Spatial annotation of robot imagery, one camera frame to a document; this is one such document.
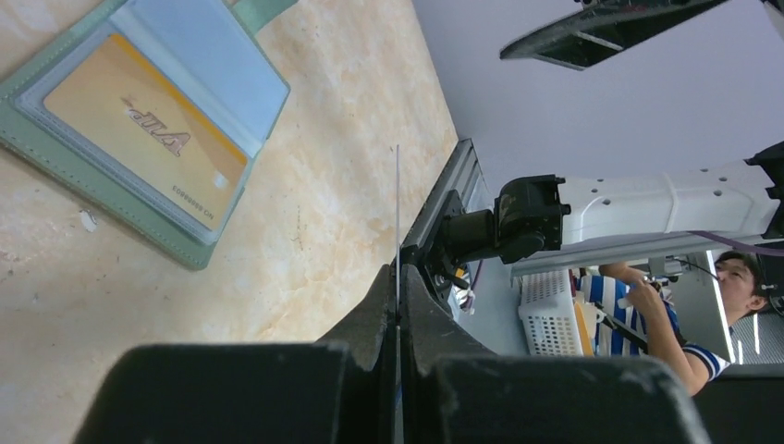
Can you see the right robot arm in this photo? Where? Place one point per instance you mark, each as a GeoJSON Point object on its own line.
{"type": "Point", "coordinates": [545, 213]}

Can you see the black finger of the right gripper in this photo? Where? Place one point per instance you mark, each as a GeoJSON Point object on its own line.
{"type": "Point", "coordinates": [601, 30]}

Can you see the yellow card in holder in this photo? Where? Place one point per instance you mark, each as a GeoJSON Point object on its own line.
{"type": "Point", "coordinates": [133, 119]}

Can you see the person in striped shirt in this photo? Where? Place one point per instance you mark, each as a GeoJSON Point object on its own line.
{"type": "Point", "coordinates": [645, 321]}

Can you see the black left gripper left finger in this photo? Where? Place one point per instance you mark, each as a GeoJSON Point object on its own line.
{"type": "Point", "coordinates": [340, 388]}

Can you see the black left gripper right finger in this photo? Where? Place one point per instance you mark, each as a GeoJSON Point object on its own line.
{"type": "Point", "coordinates": [455, 390]}

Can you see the aluminium front rail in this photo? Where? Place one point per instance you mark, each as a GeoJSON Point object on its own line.
{"type": "Point", "coordinates": [462, 173]}

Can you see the white perforated basket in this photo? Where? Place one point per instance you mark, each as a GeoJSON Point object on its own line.
{"type": "Point", "coordinates": [547, 314]}

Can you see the green card holder wallet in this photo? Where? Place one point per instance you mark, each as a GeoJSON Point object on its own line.
{"type": "Point", "coordinates": [208, 49]}

